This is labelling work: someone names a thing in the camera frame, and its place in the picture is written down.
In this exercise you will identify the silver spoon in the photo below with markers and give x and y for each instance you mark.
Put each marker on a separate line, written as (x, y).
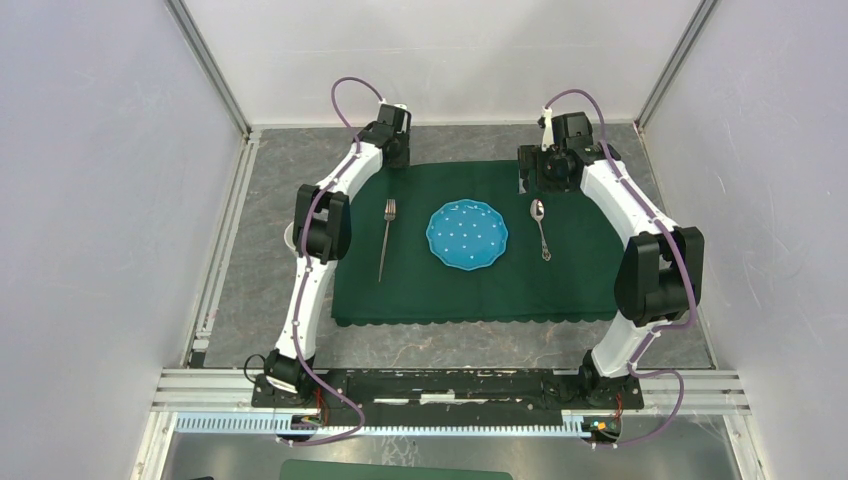
(537, 212)

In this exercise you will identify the white blue mug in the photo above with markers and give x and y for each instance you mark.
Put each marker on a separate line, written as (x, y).
(288, 237)

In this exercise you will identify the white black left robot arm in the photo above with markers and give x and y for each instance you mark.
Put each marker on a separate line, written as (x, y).
(322, 235)

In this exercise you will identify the green mat at bottom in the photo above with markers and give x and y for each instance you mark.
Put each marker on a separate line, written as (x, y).
(306, 469)

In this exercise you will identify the blue polka dot plate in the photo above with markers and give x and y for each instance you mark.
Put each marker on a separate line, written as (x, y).
(467, 235)

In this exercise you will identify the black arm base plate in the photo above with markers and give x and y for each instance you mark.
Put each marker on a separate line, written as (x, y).
(451, 398)

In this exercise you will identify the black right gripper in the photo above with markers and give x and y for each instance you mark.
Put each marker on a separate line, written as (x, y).
(532, 158)

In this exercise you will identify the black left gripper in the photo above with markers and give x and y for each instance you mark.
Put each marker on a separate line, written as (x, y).
(404, 160)

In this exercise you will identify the dark green cloth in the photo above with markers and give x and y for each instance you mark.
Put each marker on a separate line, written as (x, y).
(416, 288)

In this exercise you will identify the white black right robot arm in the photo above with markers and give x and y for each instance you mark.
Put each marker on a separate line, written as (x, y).
(658, 280)

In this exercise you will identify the silver fork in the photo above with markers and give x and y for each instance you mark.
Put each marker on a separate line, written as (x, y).
(390, 213)

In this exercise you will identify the blue slotted cable duct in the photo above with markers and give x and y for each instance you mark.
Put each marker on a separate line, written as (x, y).
(292, 425)

